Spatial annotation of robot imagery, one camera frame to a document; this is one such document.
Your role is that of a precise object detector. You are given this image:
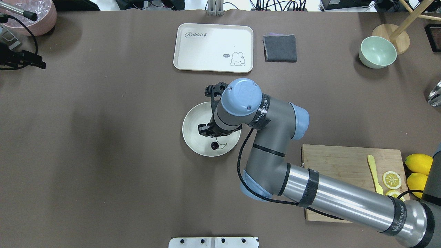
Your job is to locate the upper whole lemon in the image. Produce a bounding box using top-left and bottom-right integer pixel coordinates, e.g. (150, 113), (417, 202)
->
(404, 153), (433, 176)

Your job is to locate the silver object right edge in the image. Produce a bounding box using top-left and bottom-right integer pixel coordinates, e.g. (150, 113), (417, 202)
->
(426, 81), (441, 107)

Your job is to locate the metal bracket at top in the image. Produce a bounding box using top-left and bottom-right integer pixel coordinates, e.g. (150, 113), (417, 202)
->
(206, 0), (225, 16)

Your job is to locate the mint green bowl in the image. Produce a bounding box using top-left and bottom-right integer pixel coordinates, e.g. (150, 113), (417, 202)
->
(358, 36), (398, 69)

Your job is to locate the grey metal plate left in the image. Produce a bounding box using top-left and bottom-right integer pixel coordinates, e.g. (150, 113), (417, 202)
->
(0, 24), (22, 50)

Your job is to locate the folded grey cloth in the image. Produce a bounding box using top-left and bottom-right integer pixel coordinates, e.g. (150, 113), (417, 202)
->
(263, 33), (298, 63)

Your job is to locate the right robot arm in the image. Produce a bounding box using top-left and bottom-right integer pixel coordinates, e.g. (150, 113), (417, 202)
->
(197, 77), (440, 248)

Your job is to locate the lemon slice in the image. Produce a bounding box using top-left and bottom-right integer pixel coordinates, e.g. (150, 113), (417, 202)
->
(384, 189), (405, 201)
(382, 171), (402, 190)

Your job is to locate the wooden cutting board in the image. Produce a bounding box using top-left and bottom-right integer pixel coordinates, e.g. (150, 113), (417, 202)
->
(301, 144), (416, 223)

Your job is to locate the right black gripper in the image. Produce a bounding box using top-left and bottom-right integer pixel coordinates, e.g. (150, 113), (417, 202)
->
(197, 122), (242, 138)

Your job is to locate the yellow plastic knife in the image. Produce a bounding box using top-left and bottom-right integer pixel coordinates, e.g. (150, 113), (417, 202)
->
(367, 154), (384, 195)

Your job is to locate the pink bucket with ice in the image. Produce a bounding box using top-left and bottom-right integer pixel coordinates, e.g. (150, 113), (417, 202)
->
(1, 0), (57, 36)

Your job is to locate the black-tipped metal rod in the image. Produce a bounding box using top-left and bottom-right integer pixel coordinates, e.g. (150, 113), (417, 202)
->
(0, 1), (38, 21)

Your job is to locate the wooden stand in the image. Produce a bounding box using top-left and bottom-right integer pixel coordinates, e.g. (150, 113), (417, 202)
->
(372, 0), (440, 55)

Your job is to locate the upper lemon slice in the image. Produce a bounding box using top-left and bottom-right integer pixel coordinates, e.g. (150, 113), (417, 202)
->
(382, 171), (402, 190)

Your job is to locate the dark red cherry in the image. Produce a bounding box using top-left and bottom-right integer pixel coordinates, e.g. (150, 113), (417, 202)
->
(211, 141), (227, 150)

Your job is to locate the dark framed box right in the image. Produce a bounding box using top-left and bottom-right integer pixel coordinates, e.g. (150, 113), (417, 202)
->
(424, 24), (441, 52)

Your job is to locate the white mounting plate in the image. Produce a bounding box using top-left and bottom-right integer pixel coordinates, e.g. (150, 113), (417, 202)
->
(168, 236), (259, 248)

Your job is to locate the black braided cable left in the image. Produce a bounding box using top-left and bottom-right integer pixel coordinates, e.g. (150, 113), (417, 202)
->
(0, 14), (39, 71)

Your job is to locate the lower whole lemon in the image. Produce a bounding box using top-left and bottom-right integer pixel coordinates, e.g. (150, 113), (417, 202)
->
(407, 173), (428, 190)

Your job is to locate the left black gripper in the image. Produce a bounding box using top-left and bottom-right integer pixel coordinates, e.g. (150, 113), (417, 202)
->
(0, 43), (46, 69)

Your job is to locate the whole lemon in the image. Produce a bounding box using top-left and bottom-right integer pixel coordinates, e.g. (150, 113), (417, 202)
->
(407, 173), (428, 190)
(404, 153), (433, 176)

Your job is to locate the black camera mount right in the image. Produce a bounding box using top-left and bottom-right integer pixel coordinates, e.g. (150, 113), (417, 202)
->
(204, 82), (229, 113)

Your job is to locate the cream round plate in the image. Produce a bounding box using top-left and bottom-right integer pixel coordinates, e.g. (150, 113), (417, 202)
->
(182, 102), (241, 157)

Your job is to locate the white rabbit tray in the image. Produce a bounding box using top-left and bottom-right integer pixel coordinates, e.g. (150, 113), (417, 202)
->
(173, 23), (254, 73)

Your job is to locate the lower lemon slice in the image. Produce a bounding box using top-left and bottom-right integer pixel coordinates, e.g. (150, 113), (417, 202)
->
(384, 189), (405, 201)

